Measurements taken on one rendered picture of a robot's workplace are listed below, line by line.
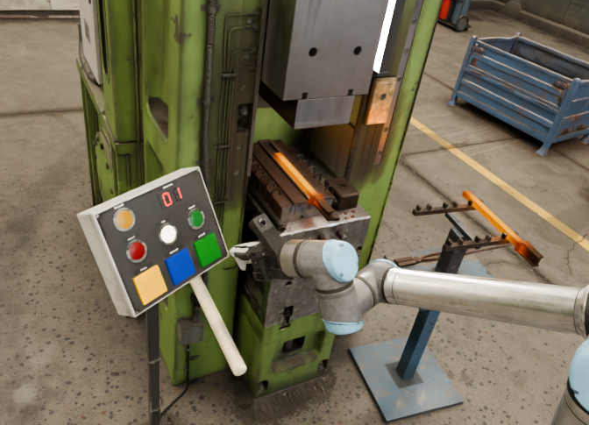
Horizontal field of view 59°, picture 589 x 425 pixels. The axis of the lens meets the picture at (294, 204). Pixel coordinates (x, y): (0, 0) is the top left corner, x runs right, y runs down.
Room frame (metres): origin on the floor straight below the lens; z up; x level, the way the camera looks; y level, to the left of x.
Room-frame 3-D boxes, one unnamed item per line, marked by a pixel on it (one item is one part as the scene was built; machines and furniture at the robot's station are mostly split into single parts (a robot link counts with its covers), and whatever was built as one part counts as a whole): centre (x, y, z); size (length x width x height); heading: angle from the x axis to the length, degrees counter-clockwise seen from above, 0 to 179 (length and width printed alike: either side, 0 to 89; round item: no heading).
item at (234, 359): (1.20, 0.20, 0.62); 0.44 x 0.05 x 0.05; 33
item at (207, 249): (1.10, 0.22, 1.01); 0.07 x 0.05 x 0.07; 148
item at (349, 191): (1.61, -0.16, 0.95); 0.12 x 0.08 x 0.06; 33
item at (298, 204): (1.64, 0.07, 0.96); 0.42 x 0.20 x 0.09; 33
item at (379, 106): (1.74, -0.24, 1.27); 0.09 x 0.02 x 0.17; 123
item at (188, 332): (1.36, 0.32, 0.36); 0.09 x 0.07 x 0.12; 123
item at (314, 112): (1.64, 0.07, 1.32); 0.42 x 0.20 x 0.10; 33
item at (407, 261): (1.75, -0.71, 0.66); 0.60 x 0.04 x 0.01; 118
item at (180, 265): (1.02, 0.27, 1.01); 0.07 x 0.05 x 0.07; 148
